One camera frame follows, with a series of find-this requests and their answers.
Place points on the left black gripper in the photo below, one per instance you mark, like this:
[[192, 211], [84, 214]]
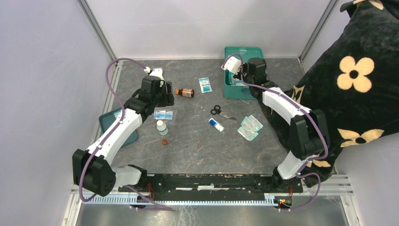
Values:
[[168, 98]]

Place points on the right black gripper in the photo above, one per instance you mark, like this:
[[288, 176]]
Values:
[[246, 66]]

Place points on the blue cotton swab packet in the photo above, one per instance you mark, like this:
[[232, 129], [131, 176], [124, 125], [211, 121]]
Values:
[[230, 80]]

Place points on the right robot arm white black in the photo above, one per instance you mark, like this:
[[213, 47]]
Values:
[[308, 136]]

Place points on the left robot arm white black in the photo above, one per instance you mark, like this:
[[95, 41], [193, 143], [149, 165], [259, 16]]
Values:
[[92, 168]]

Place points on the brown medicine bottle orange cap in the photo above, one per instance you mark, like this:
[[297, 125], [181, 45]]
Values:
[[185, 92]]

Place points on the white pill bottle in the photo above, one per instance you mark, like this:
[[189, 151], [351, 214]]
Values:
[[161, 127]]

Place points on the small teal wipe sachet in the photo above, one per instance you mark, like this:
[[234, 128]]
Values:
[[205, 85]]

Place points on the white blue ointment tube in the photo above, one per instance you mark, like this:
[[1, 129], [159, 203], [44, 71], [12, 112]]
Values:
[[216, 124]]

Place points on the teal bandage strips stack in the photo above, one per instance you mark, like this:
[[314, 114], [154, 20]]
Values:
[[249, 127]]

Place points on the black floral cloth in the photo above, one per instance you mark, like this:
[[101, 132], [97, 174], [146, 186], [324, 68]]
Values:
[[355, 82]]

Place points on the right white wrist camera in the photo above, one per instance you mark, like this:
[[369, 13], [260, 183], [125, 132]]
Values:
[[232, 65]]

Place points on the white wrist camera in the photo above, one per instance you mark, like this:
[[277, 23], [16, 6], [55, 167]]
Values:
[[157, 72], [232, 65]]

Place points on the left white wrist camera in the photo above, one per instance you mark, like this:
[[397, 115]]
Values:
[[157, 72]]

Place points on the black handled scissors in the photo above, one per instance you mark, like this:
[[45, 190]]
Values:
[[217, 110]]

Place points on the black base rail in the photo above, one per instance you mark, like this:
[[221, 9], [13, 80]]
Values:
[[214, 187]]

